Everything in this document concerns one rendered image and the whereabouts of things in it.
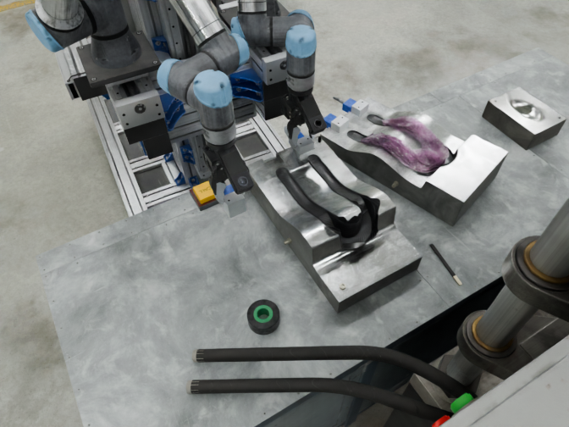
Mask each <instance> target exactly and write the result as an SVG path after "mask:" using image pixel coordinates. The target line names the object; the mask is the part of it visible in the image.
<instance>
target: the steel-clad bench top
mask: <svg viewBox="0 0 569 427"><path fill-rule="evenodd" d="M518 87H521V88H522V89H523V90H525V91H526V92H528V93H530V94H531V95H533V96H534V97H536V98H537V99H538V100H539V101H541V102H542V103H544V104H546V105H547V106H549V107H550V108H552V109H554V110H555V111H556V112H557V113H559V114H561V115H562V116H564V117H565V118H566V122H565V123H564V125H563V126H562V127H561V130H560V131H559V133H558V135H557V136H554V137H552V138H550V139H549V140H547V141H544V142H542V143H540V144H538V145H537V146H535V147H532V148H530V149H528V150H527V151H526V150H525V149H524V148H522V147H521V146H519V145H518V144H517V143H515V142H514V141H513V140H512V139H511V138H509V137H508V136H507V135H505V134H504V133H503V132H501V131H500V130H498V129H497V128H496V127H494V126H493V125H492V124H490V123H489V122H488V121H487V120H486V119H484V118H483V117H482V115H483V111H484V110H485V107H486V105H487V102H488V100H490V99H493V98H495V97H498V96H500V95H502V94H504V93H506V92H509V91H511V90H513V89H516V88H518ZM392 109H394V110H397V111H416V112H420V113H423V114H426V115H427V116H428V117H430V118H431V119H433V120H434V121H435V122H437V123H438V124H439V125H440V126H442V127H443V128H444V129H445V130H447V131H448V132H450V133H451V134H452V135H453V136H455V137H457V138H459V139H461V140H463V141H466V140H467V139H468V138H469V137H470V136H471V135H475V136H477V137H479V138H481V139H483V140H485V141H487V142H489V143H491V144H493V145H495V146H497V147H499V148H501V149H503V150H505V151H507V152H508V153H507V155H506V157H505V160H504V162H503V164H502V165H501V167H500V170H499V172H498V174H497V175H496V177H495V178H494V180H493V181H492V182H491V183H490V184H489V186H488V187H487V188H486V189H485V190H484V191H483V193H482V194H481V195H480V196H479V197H478V199H477V200H476V201H475V202H474V203H473V204H472V206H471V207H470V208H469V209H468V210H467V211H466V212H465V213H464V214H463V215H462V216H461V218H460V219H459V220H458V221H457V222H456V224H455V225H454V226H451V225H448V224H447V223H445V222H444V221H443V220H441V219H439V218H437V217H436V216H434V215H432V214H431V213H429V212H428V211H426V210H424V209H423V208H420V207H419V206H417V205H416V204H415V203H413V202H411V201H409V200H407V199H406V198H404V197H403V196H401V195H399V194H398V193H396V192H395V191H392V190H391V189H389V188H388V187H387V186H384V185H383V184H381V183H379V182H378V181H376V180H375V179H373V178H371V177H370V176H368V175H366V174H364V173H362V172H361V171H360V170H358V169H356V168H354V167H353V166H351V165H350V164H348V163H347V162H345V161H343V160H342V159H340V160H341V161H342V163H343V164H344V165H345V166H346V167H347V169H348V170H349V171H350V172H351V173H352V174H353V175H354V176H355V177H356V178H357V179H358V180H360V181H362V182H364V183H366V184H368V185H370V186H374V187H376V188H378V189H379V190H380V191H382V192H383V193H385V194H386V195H387V196H388V197H389V199H390V200H391V201H392V202H393V203H394V205H395V206H396V210H395V221H394V224H395V226H396V228H397V230H398V231H399V232H400V233H401V234H402V235H403V236H404V237H405V238H406V239H407V240H408V241H409V242H410V243H411V244H412V245H413V246H414V247H415V249H416V250H417V251H418V252H419V253H420V254H421V255H422V256H423V257H422V259H421V262H420V264H419V266H418V268H417V269H416V270H414V271H412V272H411V273H410V274H407V275H405V276H404V277H402V278H400V279H398V280H397V281H395V282H393V283H391V284H389V285H388V286H386V287H384V288H382V289H381V290H379V291H376V292H375V293H373V294H372V295H370V296H368V297H366V298H364V299H362V300H361V301H360V302H357V303H355V304H353V305H352V306H350V307H348V308H347V309H345V310H343V311H341V312H339V313H336V312H335V310H334V308H333V307H332V305H331V304H330V303H329V301H328V299H327V298H326V297H325V295H324V294H323V293H322V292H321V290H320V289H319V287H318V286H317V284H316V283H315V281H314V280H313V279H312V277H311V276H310V275H309V273H308V272H307V270H306V269H305V267H304V266H303V265H302V263H301V261H300V260H299V259H298V257H297V256H296V255H295V254H294V252H293V251H292V249H291V248H290V246H289V245H288V244H287V245H285V244H284V241H285V239H284V237H283V236H282V235H281V234H280V233H279V231H278V229H277V228H276V227H275V225H274V224H273V222H272V221H271V219H270V218H269V217H268V216H267V214H266V213H265V211H264V210H263V208H262V207H261V205H260V204H259V202H258V201H257V199H256V198H255V197H254V196H253V195H252V193H251V191H246V192H245V194H244V195H243V196H244V198H245V200H246V211H245V212H244V213H241V214H239V215H236V216H235V217H233V218H230V217H229V216H228V214H227V213H226V212H225V210H224V204H220V203H219V204H216V205H214V206H212V207H210V208H207V209H204V210H202V211H200V210H199V208H198V207H197V205H196V203H195V202H194V200H193V198H192V197H191V194H190V193H189V192H188V193H186V194H184V195H181V196H179V197H176V198H174V199H171V200H169V201H167V202H164V203H161V204H159V205H157V206H155V207H153V208H149V209H147V210H145V211H143V212H140V213H137V214H135V215H133V216H130V217H129V218H126V219H122V220H120V221H119V222H116V223H114V224H111V225H109V226H106V227H104V228H101V229H100V230H96V231H94V232H92V233H90V234H87V235H85V236H82V237H80V238H77V239H75V240H73V241H70V242H67V243H65V244H63V245H61V246H59V247H55V248H53V249H51V250H49V251H46V252H43V253H41V254H39V255H36V261H37V264H38V268H39V270H40V274H41V279H42V282H43V285H44V288H45V292H46V294H47V300H48V303H49V307H50V309H51V313H52V318H53V321H54V324H55V327H56V331H57V333H58V339H59V342H60V345H61V348H62V351H63V355H64V360H65V362H66V366H67V370H68V372H69V377H70V381H71V384H72V387H73V390H74V394H75V399H76V401H77V405H78V408H79V411H80V416H81V419H82V423H83V425H84V427H255V426H257V425H258V424H260V423H261V422H263V421H265V420H266V419H269V418H270V417H272V416H274V415H275V414H276V413H278V412H280V411H281V410H283V409H285V408H287V407H288V406H289V405H291V404H293V403H294V402H297V401H298V400H300V399H301V398H303V397H304V396H306V395H308V394H309V393H311V392H276V393H220V394H188V393H187V392H186V383H187V381H188V380H226V379H267V378H307V377H315V378H332V379H334V378H336V377H337V376H339V375H340V374H343V373H344V372H345V371H347V370H348V369H351V368H352V367H354V366H356V365H357V364H359V363H360V362H362V361H363V360H311V361H260V362H209V363H194V362H193V361H192V352H193V350H194V349H214V348H249V347H319V346H373V347H387V346H388V345H390V344H391V343H393V342H395V341H397V340H399V339H400V338H401V337H402V336H405V335H406V334H408V333H410V332H411V331H413V330H415V329H416V328H418V327H419V326H421V325H422V324H425V323H426V322H428V321H429V320H430V319H433V318H434V317H436V316H438V315H439V314H441V313H443V312H444V311H445V310H447V309H449V308H451V307H453V306H454V305H456V304H457V303H459V302H460V301H462V300H464V299H465V298H467V297H469V296H471V295H472V294H473V293H475V292H477V291H479V290H481V289H482V288H484V287H485V286H487V285H488V284H490V283H492V282H493V281H495V280H497V279H499V278H500V277H501V276H502V272H501V269H502V264H503V262H504V260H505V258H506V256H507V255H508V253H509V252H510V250H511V249H512V248H513V246H514V245H515V244H516V243H517V242H518V241H519V240H521V239H522V238H525V237H527V236H541V235H542V234H543V232H544V230H545V229H546V228H547V226H548V225H549V224H550V222H551V220H552V219H553V218H554V217H555V215H556V214H557V213H558V211H559V210H560V209H561V207H562V205H563V204H564V203H565V201H566V200H567V198H568V197H569V65H568V64H565V63H564V62H562V61H560V60H559V59H558V58H556V57H554V56H552V55H551V54H549V53H547V52H546V51H544V50H543V49H541V48H539V47H537V48H535V49H533V50H531V51H528V52H526V53H523V54H521V55H518V56H516V57H514V58H511V59H508V60H506V61H504V62H502V63H500V64H496V65H494V66H492V67H490V68H487V69H484V70H482V71H479V72H477V73H476V74H473V75H469V76H468V77H466V78H463V79H461V80H458V81H456V82H453V83H451V84H449V85H447V86H443V87H441V88H439V89H437V90H434V91H431V92H429V93H427V94H424V95H422V96H420V97H417V98H414V99H412V100H410V101H408V102H406V103H402V104H400V105H398V106H396V107H393V108H392ZM430 244H434V246H435V247H436V248H437V250H438V251H439V253H440V254H441V256H442V257H443V258H444V260H445V261H446V262H447V263H448V265H449V266H450V268H451V269H452V270H453V272H454V273H455V275H456V276H457V278H458V279H459V280H460V282H461V283H462V285H460V286H459V285H458V284H457V283H456V281H455V279H454V278H453V277H452V275H451V274H450V272H449V271H448V269H447V268H446V267H445V266H444V264H443V263H442V262H441V260H440V259H439V257H438V256H437V254H436V253H435V252H434V250H433V248H432V247H431V246H430ZM261 299H267V300H270V301H272V302H274V303H275V304H276V305H277V306H278V308H279V317H280V321H279V326H278V328H277V329H276V330H275V331H274V332H273V333H271V334H268V335H259V334H256V333H255V332H253V331H252V330H251V329H250V327H249V324H248V321H247V310H248V308H249V307H250V306H251V305H252V304H253V303H254V302H255V301H257V300H261Z"/></svg>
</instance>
